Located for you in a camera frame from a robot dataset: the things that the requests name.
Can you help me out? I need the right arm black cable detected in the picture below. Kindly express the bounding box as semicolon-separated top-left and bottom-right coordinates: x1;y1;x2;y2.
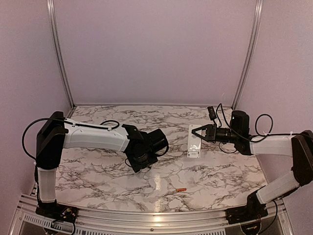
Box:
215;102;301;154

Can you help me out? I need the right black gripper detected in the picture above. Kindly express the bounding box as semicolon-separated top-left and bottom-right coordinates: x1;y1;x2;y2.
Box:
192;123;239;143

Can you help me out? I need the left aluminium frame post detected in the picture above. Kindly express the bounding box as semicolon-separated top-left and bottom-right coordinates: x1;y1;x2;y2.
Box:
46;0;75;108

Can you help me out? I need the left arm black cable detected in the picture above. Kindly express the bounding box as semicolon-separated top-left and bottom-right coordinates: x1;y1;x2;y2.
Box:
22;118;120;160

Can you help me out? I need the white remote control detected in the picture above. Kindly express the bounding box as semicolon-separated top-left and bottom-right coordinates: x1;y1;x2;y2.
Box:
187;124;201;159

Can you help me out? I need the right aluminium frame post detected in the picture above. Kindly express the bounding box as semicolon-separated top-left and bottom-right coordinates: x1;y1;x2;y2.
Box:
231;0;264;110

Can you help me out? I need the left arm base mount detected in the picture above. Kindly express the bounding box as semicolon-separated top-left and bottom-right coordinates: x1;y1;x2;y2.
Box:
35;201;78;223

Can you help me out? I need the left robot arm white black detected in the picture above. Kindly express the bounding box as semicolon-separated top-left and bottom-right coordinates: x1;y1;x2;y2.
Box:
36;111;169;218

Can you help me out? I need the front aluminium frame rail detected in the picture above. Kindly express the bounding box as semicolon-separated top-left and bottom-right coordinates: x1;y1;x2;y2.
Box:
9;194;294;235

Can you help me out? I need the orange AAA battery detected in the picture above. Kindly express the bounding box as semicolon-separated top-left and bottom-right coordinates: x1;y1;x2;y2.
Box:
176;188;187;192

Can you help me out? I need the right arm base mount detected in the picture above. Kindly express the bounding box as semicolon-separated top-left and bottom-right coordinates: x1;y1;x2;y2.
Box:
225;191;268;224

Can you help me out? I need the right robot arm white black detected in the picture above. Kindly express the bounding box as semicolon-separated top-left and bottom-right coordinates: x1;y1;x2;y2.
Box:
191;110;313;219

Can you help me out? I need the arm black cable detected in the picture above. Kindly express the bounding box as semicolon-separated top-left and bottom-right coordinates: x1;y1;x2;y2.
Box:
215;102;301;154
22;118;120;160

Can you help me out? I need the aluminium frame post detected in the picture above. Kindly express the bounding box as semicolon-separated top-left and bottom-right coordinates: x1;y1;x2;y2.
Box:
46;0;75;108
231;0;264;110

